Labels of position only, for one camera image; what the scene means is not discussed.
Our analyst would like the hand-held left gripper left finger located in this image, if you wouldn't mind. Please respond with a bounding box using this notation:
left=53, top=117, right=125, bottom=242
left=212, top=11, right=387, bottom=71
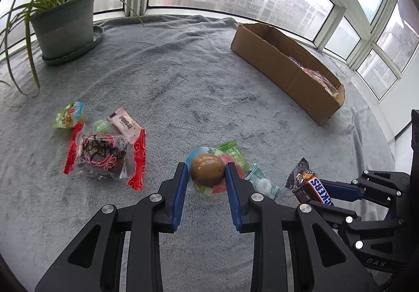
left=34, top=163, right=190, bottom=292

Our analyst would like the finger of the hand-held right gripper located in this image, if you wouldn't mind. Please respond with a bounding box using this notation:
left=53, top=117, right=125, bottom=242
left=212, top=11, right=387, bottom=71
left=309, top=200, right=406, bottom=237
left=319, top=169, right=411, bottom=205

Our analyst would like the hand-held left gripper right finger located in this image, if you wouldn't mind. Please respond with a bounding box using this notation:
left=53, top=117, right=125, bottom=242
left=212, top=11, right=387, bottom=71
left=224, top=162, right=380, bottom=292

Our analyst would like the brown chocolate bar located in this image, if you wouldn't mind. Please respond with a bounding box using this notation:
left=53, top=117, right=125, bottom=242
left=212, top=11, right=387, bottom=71
left=286, top=158, right=335, bottom=207

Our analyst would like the brown egg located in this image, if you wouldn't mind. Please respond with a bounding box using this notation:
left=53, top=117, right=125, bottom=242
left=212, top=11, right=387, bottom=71
left=185, top=146, right=246, bottom=196

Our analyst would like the brown cardboard box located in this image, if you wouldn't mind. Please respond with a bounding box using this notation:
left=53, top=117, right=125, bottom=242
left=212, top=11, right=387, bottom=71
left=230, top=23, right=346, bottom=125

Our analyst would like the white mint in clear wrapper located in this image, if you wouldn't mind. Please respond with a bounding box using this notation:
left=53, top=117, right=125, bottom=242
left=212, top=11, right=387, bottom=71
left=245, top=164, right=279, bottom=199

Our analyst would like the green snack packet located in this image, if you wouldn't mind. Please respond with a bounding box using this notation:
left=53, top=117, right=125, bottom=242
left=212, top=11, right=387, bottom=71
left=218, top=141, right=250, bottom=181

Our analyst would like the red wrapped dark cake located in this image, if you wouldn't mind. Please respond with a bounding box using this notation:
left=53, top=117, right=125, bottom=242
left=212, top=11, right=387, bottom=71
left=63, top=122, right=147, bottom=190

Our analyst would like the pink snack packet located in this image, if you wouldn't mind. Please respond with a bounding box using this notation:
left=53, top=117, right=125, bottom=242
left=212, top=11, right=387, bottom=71
left=108, top=107, right=143, bottom=145

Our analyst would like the small green candy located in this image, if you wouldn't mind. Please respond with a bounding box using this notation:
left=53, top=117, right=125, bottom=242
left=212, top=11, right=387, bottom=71
left=93, top=119, right=110, bottom=134

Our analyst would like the grey fleece blanket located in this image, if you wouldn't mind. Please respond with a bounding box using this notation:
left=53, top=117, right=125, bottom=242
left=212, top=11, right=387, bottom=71
left=0, top=15, right=406, bottom=292

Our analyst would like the colourful small snack packet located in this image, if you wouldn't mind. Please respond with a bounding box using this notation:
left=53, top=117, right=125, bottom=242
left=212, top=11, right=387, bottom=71
left=53, top=101, right=86, bottom=129

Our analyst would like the green pot saucer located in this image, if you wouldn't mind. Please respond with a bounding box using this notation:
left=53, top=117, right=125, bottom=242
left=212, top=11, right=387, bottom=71
left=41, top=25, right=104, bottom=66

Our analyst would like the green flower pot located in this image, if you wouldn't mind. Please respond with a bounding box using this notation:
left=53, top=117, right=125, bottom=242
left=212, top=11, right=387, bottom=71
left=29, top=0, right=99, bottom=60

